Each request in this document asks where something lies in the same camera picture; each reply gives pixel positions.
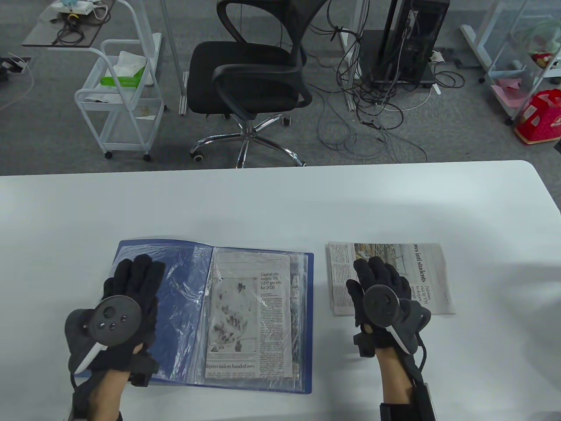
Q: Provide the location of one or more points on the red bag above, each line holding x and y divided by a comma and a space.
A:
541, 120

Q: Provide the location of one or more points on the plush toy in plastic bag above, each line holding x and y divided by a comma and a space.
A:
543, 39

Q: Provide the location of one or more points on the person's right hand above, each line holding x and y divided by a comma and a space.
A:
381, 272

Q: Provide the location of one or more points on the pink paper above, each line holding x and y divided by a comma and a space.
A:
508, 94

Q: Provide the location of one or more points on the newspaper with building photo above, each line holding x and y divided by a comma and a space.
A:
429, 272

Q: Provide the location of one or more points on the black office chair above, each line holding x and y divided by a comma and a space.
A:
236, 83

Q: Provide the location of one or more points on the blue file folder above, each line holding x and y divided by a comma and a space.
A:
184, 307

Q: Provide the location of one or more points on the black device on floor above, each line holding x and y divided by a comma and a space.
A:
8, 66

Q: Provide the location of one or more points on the black wrist sensor box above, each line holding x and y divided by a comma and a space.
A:
425, 403

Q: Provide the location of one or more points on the newspaper with grey animal photo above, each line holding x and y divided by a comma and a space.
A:
271, 333

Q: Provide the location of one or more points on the person's right forearm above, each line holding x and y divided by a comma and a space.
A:
394, 377

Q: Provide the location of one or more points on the white desk leg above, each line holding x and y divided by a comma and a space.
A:
350, 103

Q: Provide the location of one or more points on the person's left hand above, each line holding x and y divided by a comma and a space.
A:
136, 280

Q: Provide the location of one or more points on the white rolling cart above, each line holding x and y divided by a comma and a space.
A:
127, 127

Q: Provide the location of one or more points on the white tissue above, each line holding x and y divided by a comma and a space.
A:
129, 61

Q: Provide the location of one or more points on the black computer tower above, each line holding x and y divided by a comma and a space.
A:
416, 44

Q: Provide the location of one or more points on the green tissue box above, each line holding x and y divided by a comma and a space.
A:
120, 81

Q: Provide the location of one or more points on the white desk leg frame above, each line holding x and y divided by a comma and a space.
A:
475, 43

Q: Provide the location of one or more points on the black tower stand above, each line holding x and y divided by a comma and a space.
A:
370, 52

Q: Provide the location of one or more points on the person's left forearm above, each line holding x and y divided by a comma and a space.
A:
105, 399

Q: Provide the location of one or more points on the black round-top controller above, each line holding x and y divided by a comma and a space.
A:
116, 318
379, 305

